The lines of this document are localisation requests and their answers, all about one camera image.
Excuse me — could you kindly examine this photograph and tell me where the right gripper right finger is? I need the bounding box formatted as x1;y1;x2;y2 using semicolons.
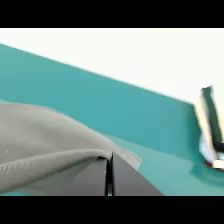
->
110;152;164;197

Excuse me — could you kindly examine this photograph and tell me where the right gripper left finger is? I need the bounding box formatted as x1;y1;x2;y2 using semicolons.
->
68;157;109;197

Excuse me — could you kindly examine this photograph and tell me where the grey garment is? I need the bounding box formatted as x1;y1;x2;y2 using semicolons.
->
0;100;143;197

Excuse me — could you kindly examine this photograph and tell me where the silver frame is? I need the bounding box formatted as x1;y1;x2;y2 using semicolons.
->
194;85;224;171

